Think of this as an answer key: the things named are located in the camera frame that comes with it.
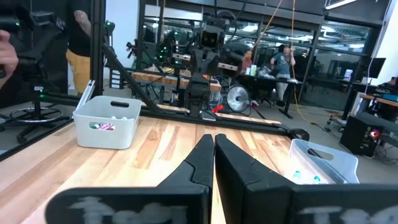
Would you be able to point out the wooden background workbench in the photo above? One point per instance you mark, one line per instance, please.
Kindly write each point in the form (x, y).
(164, 79)

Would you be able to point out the round metal floor fan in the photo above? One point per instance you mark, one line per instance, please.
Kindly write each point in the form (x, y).
(237, 98)

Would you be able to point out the person's hand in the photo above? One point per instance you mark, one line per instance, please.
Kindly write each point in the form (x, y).
(7, 56)

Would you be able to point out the green Expo whiteboard marker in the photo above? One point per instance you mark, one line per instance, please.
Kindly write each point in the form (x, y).
(94, 126)

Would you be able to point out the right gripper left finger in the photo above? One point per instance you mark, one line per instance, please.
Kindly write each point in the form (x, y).
(196, 168)

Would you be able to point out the person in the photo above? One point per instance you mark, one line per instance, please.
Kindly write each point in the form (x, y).
(247, 60)
(79, 46)
(283, 71)

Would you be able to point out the black monitor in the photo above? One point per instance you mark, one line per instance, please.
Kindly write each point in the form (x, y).
(377, 68)

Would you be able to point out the red Expo whiteboard marker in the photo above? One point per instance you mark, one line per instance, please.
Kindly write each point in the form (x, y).
(107, 126)

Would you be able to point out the clear plastic bin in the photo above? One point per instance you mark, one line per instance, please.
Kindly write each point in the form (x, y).
(335, 161)

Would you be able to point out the silver aluminium bracket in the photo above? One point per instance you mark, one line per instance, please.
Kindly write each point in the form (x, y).
(85, 95)

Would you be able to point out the white plastic bin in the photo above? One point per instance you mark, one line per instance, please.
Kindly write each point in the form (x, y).
(105, 137)

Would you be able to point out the black computer tower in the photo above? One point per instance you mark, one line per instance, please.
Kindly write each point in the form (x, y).
(357, 135)

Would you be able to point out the black background desk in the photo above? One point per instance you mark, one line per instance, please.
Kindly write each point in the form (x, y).
(273, 84)

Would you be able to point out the black camera rig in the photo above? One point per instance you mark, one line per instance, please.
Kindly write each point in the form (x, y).
(31, 46)

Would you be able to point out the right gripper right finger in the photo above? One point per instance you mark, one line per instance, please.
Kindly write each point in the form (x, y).
(242, 180)

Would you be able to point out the black chair base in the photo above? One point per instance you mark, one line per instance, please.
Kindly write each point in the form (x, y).
(34, 119)

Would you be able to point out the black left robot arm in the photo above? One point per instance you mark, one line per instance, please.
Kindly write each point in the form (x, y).
(199, 87)

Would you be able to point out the small red tool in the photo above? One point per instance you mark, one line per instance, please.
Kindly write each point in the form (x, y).
(217, 109)

